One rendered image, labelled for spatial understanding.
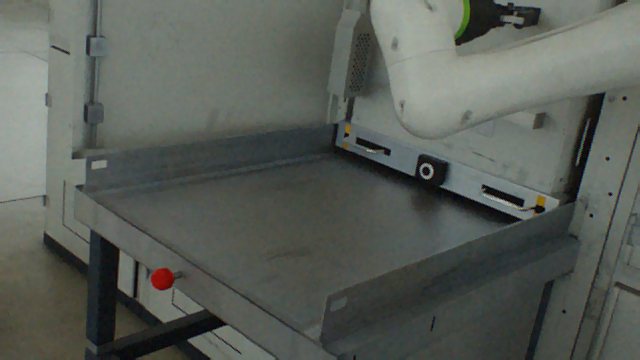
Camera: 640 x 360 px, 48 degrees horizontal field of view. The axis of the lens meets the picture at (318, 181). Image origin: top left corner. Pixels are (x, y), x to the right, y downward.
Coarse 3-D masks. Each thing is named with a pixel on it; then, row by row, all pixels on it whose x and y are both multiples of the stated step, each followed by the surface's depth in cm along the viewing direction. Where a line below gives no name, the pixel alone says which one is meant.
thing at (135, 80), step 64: (128, 0) 137; (192, 0) 144; (256, 0) 152; (320, 0) 161; (128, 64) 141; (192, 64) 149; (256, 64) 157; (320, 64) 167; (128, 128) 146; (192, 128) 154; (256, 128) 163
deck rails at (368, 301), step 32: (320, 128) 160; (96, 160) 121; (128, 160) 126; (160, 160) 131; (192, 160) 136; (224, 160) 142; (256, 160) 149; (288, 160) 154; (96, 192) 122; (128, 192) 124; (512, 224) 117; (544, 224) 126; (448, 256) 104; (480, 256) 112; (512, 256) 121; (352, 288) 89; (384, 288) 94; (416, 288) 100; (448, 288) 106; (352, 320) 91
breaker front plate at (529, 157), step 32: (512, 0) 132; (544, 0) 127; (576, 0) 124; (512, 32) 132; (544, 32) 128; (384, 64) 153; (384, 96) 155; (384, 128) 156; (480, 128) 140; (512, 128) 135; (544, 128) 131; (480, 160) 141; (512, 160) 136; (544, 160) 132; (544, 192) 133
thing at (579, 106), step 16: (608, 0) 123; (624, 0) 128; (592, 96) 132; (352, 112) 161; (576, 112) 129; (592, 112) 134; (576, 128) 131; (576, 144) 133; (560, 160) 130; (576, 160) 136; (560, 176) 133; (576, 176) 139; (560, 192) 135
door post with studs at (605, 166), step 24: (624, 96) 125; (600, 120) 129; (624, 120) 125; (600, 144) 129; (624, 144) 126; (600, 168) 130; (624, 168) 127; (600, 192) 130; (576, 216) 134; (600, 216) 131; (600, 240) 131; (576, 288) 136; (576, 312) 137
